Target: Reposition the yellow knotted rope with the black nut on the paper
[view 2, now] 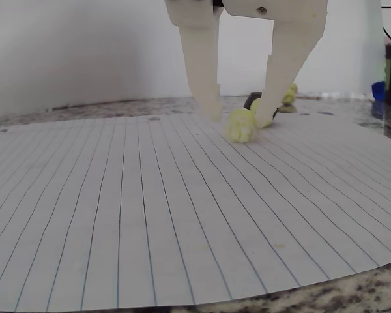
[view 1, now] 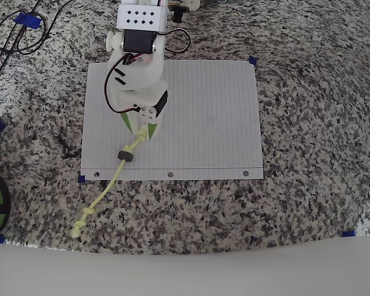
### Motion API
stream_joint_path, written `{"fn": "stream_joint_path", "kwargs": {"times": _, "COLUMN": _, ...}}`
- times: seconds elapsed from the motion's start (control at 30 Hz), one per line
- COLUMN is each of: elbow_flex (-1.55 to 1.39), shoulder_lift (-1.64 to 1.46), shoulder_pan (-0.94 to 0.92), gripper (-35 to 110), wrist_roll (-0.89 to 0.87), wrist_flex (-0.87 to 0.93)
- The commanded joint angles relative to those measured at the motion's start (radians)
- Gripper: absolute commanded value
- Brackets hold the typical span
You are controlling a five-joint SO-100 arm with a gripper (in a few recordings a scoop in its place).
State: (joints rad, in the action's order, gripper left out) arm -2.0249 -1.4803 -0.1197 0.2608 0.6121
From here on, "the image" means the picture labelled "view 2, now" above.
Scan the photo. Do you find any black hex nut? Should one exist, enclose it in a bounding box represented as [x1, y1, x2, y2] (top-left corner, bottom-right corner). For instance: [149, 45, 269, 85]
[243, 92, 280, 121]

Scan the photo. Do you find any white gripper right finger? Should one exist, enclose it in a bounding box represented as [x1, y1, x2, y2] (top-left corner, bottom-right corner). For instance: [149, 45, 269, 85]
[222, 0, 328, 128]

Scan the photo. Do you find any lined white paper sheet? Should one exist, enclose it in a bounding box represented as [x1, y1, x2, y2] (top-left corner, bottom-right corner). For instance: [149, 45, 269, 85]
[0, 112, 391, 311]

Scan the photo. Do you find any yellow-green knotted rope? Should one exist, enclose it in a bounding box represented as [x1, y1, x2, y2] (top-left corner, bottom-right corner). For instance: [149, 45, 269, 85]
[224, 82, 300, 145]

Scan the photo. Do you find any blue tape piece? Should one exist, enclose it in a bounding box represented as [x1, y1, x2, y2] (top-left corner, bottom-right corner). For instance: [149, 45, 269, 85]
[371, 80, 387, 102]

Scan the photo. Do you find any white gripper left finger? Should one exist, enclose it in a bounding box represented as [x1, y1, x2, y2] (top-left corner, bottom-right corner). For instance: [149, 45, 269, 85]
[165, 0, 223, 123]

